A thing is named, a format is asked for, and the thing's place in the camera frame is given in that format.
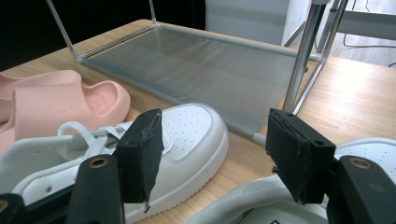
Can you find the metal shoe rack grey shelves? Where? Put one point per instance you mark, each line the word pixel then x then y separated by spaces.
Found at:
pixel 193 68

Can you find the pink slipper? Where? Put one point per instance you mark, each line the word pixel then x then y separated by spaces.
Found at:
pixel 46 109
pixel 37 79

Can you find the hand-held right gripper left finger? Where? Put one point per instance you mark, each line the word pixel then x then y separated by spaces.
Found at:
pixel 138 155

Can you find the white sneaker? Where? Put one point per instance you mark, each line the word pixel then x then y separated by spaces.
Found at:
pixel 193 130
pixel 367 149

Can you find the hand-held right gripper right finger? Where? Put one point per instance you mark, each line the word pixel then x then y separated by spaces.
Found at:
pixel 295 155

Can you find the white desk frame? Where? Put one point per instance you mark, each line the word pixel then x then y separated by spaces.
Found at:
pixel 367 21

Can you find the white cabinet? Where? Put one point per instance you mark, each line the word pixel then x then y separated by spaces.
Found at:
pixel 249 18

